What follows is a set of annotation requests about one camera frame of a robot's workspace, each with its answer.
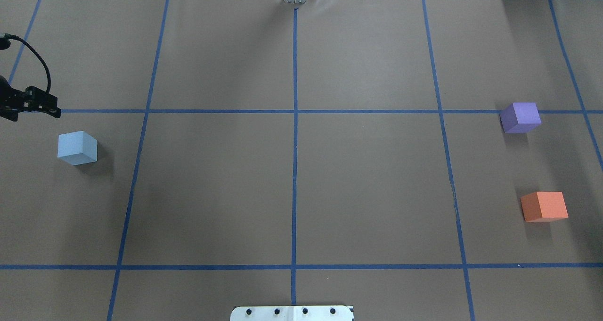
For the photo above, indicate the purple foam block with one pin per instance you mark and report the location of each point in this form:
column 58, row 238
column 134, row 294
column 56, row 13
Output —
column 520, row 117

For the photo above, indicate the orange foam block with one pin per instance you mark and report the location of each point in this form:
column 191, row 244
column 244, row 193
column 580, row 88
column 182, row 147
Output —
column 544, row 206

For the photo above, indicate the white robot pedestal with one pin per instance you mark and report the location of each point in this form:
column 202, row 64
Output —
column 293, row 313

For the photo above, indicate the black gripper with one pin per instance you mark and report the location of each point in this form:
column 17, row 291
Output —
column 23, row 102

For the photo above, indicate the light blue foam block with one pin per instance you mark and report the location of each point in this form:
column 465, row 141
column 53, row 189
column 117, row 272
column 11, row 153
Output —
column 77, row 148

